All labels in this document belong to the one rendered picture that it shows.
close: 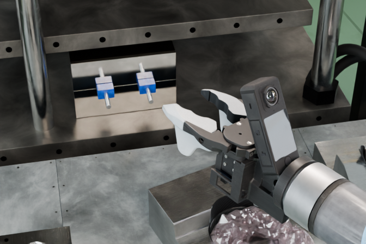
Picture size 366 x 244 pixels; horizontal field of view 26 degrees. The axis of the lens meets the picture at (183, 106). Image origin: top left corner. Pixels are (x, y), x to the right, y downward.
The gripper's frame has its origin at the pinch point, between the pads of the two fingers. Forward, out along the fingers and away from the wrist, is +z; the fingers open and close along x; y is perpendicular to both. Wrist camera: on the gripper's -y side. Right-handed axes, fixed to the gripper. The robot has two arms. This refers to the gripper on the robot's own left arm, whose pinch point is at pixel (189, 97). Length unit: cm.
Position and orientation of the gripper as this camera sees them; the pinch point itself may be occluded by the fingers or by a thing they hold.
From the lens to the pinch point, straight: 105.1
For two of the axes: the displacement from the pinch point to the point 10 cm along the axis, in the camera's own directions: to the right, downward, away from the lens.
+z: -6.7, -4.5, 5.9
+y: -1.0, 8.4, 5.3
